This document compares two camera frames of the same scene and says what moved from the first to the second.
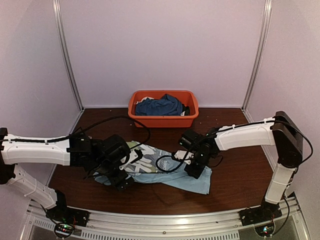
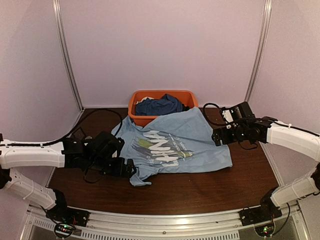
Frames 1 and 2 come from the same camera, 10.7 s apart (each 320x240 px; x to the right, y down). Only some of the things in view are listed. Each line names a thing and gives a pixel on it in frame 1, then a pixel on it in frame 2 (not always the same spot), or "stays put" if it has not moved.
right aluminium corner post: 267,14 stays put
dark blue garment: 168,105 stays put
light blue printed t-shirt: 160,167 -> 182,141
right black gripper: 193,172 -> 216,134
